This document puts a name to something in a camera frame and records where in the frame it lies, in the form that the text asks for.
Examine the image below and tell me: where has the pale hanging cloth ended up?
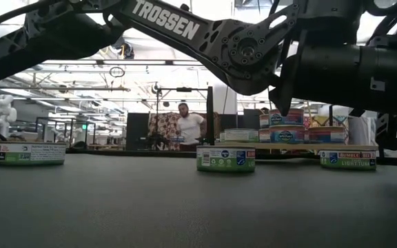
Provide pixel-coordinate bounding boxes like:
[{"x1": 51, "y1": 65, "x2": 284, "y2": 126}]
[{"x1": 348, "y1": 115, "x2": 378, "y2": 145}]

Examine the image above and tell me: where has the colourful patchwork quilt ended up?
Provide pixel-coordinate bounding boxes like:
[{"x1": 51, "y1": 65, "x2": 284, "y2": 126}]
[{"x1": 303, "y1": 115, "x2": 350, "y2": 128}]

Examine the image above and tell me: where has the person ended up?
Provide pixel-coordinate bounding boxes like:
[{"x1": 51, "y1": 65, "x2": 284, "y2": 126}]
[{"x1": 176, "y1": 102, "x2": 207, "y2": 152}]

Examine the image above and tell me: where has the brown patterned cloth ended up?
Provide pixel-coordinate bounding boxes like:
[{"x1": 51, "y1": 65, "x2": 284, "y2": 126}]
[{"x1": 149, "y1": 112, "x2": 221, "y2": 151}]

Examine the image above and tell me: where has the black panel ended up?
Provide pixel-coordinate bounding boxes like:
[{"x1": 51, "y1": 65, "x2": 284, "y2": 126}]
[{"x1": 125, "y1": 112, "x2": 150, "y2": 151}]

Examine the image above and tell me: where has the black table mat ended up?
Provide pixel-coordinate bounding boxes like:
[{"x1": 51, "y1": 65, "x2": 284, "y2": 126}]
[{"x1": 0, "y1": 151, "x2": 397, "y2": 248}]

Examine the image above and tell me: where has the black ceiling cable reel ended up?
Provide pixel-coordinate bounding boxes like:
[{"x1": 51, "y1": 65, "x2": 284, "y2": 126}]
[{"x1": 112, "y1": 37, "x2": 136, "y2": 60}]

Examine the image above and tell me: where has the black computer case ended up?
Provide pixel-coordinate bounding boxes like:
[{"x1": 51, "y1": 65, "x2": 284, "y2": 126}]
[{"x1": 242, "y1": 108, "x2": 262, "y2": 130}]

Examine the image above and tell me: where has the wooden shelf with black frame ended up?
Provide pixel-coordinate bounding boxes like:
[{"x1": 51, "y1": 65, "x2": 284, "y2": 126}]
[{"x1": 206, "y1": 85, "x2": 394, "y2": 166}]

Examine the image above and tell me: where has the black background stand bar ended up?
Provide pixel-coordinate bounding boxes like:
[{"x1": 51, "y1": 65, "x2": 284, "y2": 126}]
[{"x1": 155, "y1": 82, "x2": 209, "y2": 145}]

